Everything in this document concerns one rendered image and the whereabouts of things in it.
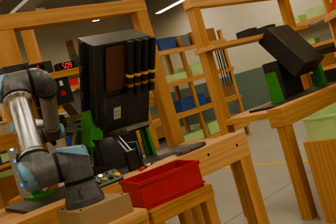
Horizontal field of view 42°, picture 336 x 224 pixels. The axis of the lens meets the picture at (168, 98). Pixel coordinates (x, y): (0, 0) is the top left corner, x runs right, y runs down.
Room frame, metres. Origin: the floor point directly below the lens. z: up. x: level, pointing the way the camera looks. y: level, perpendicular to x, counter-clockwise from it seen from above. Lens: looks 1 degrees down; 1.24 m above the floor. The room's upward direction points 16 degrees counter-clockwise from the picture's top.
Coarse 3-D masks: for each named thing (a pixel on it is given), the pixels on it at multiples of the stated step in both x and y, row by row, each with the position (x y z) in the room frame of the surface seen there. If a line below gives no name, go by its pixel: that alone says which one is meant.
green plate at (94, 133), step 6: (84, 114) 2.38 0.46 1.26; (90, 114) 2.34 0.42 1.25; (84, 120) 2.38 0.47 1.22; (90, 120) 2.33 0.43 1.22; (84, 126) 2.38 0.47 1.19; (90, 126) 2.33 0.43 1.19; (84, 132) 2.37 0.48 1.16; (90, 132) 2.32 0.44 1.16; (96, 132) 2.36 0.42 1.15; (102, 132) 2.38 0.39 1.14; (84, 138) 2.37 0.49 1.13; (90, 138) 2.32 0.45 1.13; (96, 138) 2.35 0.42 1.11; (102, 138) 2.37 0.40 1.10; (84, 144) 2.37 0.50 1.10
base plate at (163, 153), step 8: (184, 144) 2.80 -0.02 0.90; (160, 152) 2.74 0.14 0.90; (168, 152) 2.64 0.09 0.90; (144, 160) 2.59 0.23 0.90; (152, 160) 2.49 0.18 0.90; (120, 168) 2.54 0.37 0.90; (56, 192) 2.32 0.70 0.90; (24, 200) 2.37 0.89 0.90; (40, 200) 2.21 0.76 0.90; (48, 200) 2.14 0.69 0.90; (56, 200) 2.08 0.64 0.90; (8, 208) 2.27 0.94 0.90; (16, 208) 2.18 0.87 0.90; (24, 208) 2.11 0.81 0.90; (32, 208) 2.05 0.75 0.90
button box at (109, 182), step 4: (108, 172) 2.15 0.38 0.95; (112, 172) 2.16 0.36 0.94; (96, 176) 2.12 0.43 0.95; (104, 176) 2.12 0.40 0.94; (120, 176) 2.13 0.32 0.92; (108, 180) 2.10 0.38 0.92; (112, 180) 2.10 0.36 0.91; (116, 180) 2.11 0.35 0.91; (100, 184) 2.07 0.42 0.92; (104, 184) 2.07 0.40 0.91; (108, 184) 2.09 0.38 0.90
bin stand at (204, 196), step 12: (192, 192) 1.91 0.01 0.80; (204, 192) 1.95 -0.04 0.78; (168, 204) 1.83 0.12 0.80; (180, 204) 1.86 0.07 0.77; (192, 204) 1.90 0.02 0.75; (204, 204) 1.96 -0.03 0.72; (156, 216) 1.79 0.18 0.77; (168, 216) 1.82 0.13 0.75; (180, 216) 2.13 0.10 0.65; (204, 216) 1.98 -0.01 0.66; (216, 216) 1.97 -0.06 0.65
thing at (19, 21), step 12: (132, 0) 3.07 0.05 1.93; (24, 12) 2.62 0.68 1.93; (36, 12) 2.66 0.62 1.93; (48, 12) 2.70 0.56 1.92; (60, 12) 2.75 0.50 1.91; (72, 12) 2.79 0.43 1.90; (84, 12) 2.84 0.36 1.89; (96, 12) 2.89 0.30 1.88; (108, 12) 2.95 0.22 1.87; (120, 12) 3.00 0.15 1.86; (132, 12) 3.08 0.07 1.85; (0, 24) 2.52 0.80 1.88; (12, 24) 2.56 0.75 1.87; (24, 24) 2.60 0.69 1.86; (36, 24) 2.65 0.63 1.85; (48, 24) 2.72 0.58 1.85; (60, 24) 2.81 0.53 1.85
